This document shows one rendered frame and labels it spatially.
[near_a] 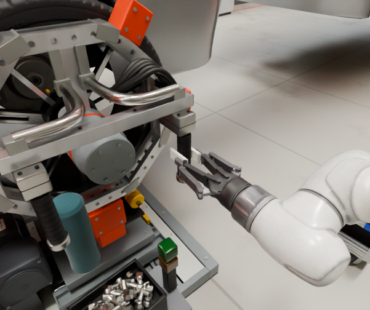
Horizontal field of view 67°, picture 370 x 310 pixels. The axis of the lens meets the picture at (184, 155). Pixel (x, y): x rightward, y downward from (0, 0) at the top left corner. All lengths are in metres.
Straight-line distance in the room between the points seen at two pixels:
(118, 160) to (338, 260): 0.49
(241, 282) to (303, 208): 0.96
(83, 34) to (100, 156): 0.28
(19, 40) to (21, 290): 0.84
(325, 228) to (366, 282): 1.14
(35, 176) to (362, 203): 0.56
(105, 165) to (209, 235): 1.01
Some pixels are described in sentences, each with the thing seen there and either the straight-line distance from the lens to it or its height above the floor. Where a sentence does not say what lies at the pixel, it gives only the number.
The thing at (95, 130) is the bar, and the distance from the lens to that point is 0.58.
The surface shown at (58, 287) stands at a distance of 1.32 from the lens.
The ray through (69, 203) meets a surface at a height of 0.74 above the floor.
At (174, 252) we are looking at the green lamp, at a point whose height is 0.64.
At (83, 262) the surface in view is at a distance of 0.91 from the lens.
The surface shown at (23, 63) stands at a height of 0.92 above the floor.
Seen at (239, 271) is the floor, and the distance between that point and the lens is 1.49.
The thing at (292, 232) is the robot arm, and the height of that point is 0.88.
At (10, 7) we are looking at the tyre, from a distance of 0.76.
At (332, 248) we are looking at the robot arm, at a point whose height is 0.88.
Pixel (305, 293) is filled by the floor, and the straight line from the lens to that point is 1.52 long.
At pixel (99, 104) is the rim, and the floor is 0.88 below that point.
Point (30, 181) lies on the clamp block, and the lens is 0.55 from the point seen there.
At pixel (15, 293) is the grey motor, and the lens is 1.21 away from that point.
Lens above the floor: 1.26
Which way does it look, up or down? 37 degrees down
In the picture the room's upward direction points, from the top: straight up
